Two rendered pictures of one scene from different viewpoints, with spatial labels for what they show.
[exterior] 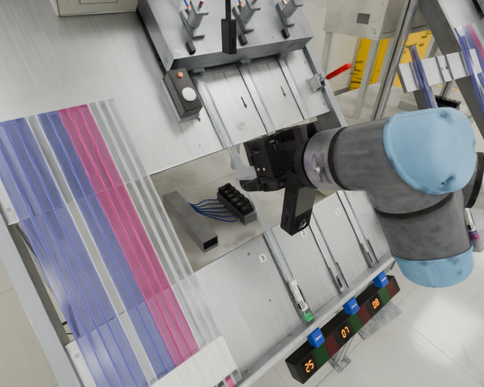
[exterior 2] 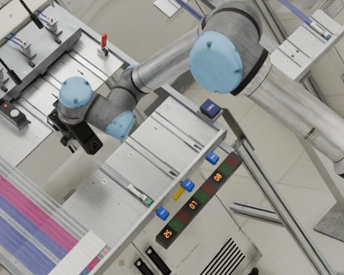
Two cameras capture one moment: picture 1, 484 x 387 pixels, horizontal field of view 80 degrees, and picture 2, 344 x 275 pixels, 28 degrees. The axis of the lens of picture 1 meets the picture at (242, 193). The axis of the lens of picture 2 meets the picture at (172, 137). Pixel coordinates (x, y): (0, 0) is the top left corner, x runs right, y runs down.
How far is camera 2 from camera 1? 148 cm
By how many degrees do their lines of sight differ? 17
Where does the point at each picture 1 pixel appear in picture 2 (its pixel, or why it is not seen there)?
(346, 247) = (172, 149)
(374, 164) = (63, 107)
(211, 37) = not seen: hidden behind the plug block
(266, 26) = (43, 45)
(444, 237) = (102, 117)
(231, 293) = (90, 208)
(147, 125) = (2, 142)
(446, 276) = (117, 130)
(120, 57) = not seen: outside the picture
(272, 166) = (59, 125)
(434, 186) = (74, 105)
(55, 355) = (5, 262)
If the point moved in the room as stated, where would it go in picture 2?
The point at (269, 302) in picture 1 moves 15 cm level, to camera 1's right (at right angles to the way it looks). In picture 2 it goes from (119, 205) to (165, 178)
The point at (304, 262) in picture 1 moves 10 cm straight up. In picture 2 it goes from (138, 172) to (118, 146)
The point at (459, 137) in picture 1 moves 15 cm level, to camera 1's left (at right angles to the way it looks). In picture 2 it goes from (73, 86) to (22, 118)
